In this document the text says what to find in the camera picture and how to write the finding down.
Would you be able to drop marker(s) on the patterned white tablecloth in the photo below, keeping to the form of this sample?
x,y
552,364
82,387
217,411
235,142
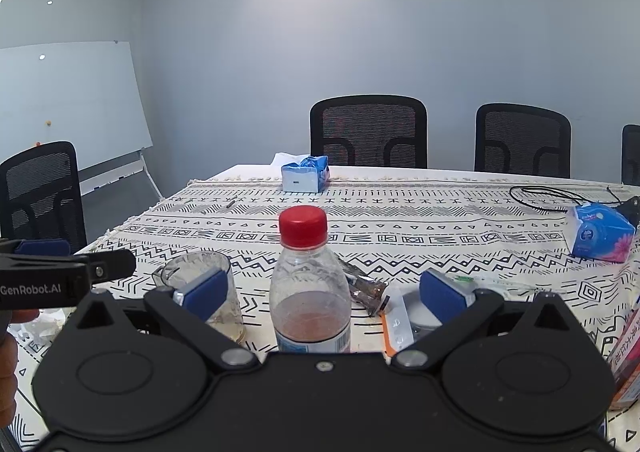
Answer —
x,y
450,232

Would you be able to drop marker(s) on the person's left hand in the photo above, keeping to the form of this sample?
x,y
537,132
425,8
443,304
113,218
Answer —
x,y
7,362

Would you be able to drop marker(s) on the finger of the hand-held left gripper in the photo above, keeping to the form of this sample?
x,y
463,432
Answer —
x,y
42,248
112,264

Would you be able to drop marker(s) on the black mesh office chair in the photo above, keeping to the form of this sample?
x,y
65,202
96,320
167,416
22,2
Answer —
x,y
367,131
40,192
632,154
522,139

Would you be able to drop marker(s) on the blue soft tissue pack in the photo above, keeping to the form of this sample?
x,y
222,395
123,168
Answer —
x,y
597,232

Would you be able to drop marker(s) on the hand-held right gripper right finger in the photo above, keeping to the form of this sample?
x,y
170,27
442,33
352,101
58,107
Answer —
x,y
442,297

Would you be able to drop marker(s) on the blue tissue box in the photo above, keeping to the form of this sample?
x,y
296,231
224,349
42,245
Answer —
x,y
302,176

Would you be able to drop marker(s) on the clear plastic bottle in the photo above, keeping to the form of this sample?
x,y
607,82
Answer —
x,y
310,287

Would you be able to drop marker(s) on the red packet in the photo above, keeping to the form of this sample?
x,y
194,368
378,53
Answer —
x,y
627,357

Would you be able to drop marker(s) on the clear glass cup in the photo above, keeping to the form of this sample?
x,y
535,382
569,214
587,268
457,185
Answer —
x,y
200,262

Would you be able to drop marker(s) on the crumpled white tissue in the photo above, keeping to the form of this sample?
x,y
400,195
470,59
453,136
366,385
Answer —
x,y
37,329

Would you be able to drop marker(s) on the whiteboard on stand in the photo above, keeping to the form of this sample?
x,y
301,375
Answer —
x,y
65,96

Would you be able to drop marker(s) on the brown snack wrapper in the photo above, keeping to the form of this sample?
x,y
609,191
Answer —
x,y
365,289

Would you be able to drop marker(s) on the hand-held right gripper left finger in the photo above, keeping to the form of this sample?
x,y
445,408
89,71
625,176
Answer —
x,y
202,294

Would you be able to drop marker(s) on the white orange blister pack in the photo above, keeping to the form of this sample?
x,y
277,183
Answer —
x,y
397,327

